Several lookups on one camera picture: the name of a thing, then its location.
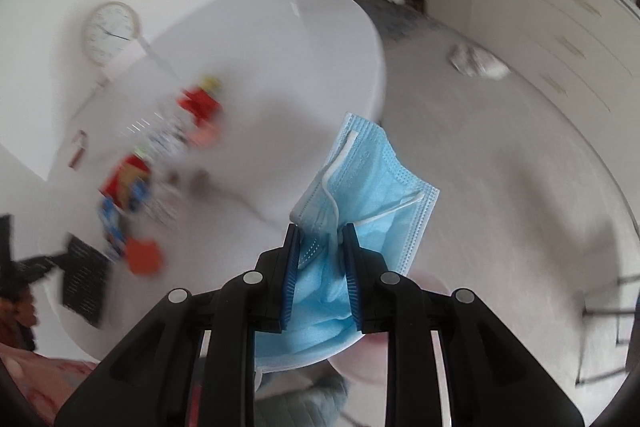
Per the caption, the light blue face mask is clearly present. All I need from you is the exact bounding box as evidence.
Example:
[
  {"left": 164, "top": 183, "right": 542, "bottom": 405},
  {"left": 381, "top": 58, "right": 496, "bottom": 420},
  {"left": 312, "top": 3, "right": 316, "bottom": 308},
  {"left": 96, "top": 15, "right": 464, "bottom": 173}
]
[{"left": 255, "top": 113, "right": 439, "bottom": 373}]

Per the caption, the orange red paper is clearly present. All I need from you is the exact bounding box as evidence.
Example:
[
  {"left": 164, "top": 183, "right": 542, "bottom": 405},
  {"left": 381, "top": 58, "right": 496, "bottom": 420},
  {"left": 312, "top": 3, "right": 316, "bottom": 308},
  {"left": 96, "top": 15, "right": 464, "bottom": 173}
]
[{"left": 125, "top": 237, "right": 164, "bottom": 277}]

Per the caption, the pink paper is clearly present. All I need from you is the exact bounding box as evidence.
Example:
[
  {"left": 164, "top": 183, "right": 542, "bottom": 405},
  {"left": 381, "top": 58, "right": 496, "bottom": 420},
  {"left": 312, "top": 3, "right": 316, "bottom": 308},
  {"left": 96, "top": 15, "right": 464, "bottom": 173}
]
[{"left": 188, "top": 124, "right": 219, "bottom": 148}]

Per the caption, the person's left hand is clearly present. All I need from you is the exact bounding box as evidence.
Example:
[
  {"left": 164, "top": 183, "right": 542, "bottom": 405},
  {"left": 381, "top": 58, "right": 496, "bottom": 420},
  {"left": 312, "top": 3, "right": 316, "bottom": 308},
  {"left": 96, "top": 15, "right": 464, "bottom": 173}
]
[{"left": 1, "top": 283, "right": 38, "bottom": 352}]

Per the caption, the red floral fabric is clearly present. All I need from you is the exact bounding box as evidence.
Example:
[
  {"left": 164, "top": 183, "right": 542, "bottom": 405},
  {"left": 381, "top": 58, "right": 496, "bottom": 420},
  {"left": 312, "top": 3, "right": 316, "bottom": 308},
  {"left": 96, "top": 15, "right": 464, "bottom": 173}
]
[{"left": 1, "top": 345, "right": 98, "bottom": 426}]

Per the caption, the blue bird print paper bag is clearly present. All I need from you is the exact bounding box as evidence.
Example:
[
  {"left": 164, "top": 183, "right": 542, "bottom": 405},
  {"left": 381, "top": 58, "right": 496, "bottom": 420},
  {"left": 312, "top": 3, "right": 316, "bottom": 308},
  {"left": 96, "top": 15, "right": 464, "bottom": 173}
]
[{"left": 99, "top": 196, "right": 126, "bottom": 259}]

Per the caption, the red torn paper bag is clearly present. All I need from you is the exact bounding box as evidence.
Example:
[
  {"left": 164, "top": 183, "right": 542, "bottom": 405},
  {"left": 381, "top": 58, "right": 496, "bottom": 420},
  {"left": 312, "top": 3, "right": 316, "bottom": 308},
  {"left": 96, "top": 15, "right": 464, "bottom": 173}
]
[{"left": 99, "top": 154, "right": 151, "bottom": 210}]

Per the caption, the small red white box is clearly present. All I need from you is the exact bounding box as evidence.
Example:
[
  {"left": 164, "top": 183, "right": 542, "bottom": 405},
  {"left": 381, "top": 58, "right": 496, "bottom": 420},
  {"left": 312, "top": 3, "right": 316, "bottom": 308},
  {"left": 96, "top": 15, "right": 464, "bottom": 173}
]
[{"left": 68, "top": 130, "right": 89, "bottom": 170}]

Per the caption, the black white crumpled newspaper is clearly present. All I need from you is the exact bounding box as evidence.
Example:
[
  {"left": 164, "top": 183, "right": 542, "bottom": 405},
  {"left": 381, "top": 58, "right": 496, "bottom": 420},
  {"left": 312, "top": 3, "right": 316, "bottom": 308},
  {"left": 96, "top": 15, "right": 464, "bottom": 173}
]
[{"left": 146, "top": 114, "right": 189, "bottom": 161}]

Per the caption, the red crumpled paper ball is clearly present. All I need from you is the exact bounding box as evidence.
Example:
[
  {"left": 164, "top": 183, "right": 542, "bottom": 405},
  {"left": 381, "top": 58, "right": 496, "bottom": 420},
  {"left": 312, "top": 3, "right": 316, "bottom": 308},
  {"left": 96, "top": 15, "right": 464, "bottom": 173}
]
[{"left": 177, "top": 87, "right": 221, "bottom": 127}]

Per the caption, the yellow crumpled paper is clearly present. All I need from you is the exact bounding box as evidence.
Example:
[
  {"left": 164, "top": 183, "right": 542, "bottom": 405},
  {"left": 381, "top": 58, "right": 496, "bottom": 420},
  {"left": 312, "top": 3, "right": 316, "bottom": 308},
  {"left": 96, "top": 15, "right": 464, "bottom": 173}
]
[{"left": 200, "top": 76, "right": 221, "bottom": 92}]

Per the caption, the crumpled white item on floor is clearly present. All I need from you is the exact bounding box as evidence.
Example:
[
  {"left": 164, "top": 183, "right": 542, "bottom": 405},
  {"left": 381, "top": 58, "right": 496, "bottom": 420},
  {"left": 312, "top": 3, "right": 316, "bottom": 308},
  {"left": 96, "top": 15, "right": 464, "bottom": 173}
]
[{"left": 449, "top": 43, "right": 511, "bottom": 80}]

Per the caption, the grey chair with black legs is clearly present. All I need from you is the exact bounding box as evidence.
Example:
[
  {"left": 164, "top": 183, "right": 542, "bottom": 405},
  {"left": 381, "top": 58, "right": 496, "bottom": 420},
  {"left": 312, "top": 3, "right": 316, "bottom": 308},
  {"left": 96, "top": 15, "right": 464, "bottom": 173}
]
[{"left": 574, "top": 273, "right": 640, "bottom": 388}]

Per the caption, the white drawer cabinet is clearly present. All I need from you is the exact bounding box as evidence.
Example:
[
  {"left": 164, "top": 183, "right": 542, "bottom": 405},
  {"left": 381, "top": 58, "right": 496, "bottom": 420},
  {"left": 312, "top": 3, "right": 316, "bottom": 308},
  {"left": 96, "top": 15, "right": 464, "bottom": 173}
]
[{"left": 522, "top": 0, "right": 640, "bottom": 118}]

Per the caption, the white wall clock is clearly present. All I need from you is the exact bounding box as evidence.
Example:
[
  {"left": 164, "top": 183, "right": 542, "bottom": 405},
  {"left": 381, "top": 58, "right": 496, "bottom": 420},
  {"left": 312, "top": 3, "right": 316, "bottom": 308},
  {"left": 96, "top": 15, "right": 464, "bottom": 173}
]
[{"left": 81, "top": 1, "right": 140, "bottom": 66}]

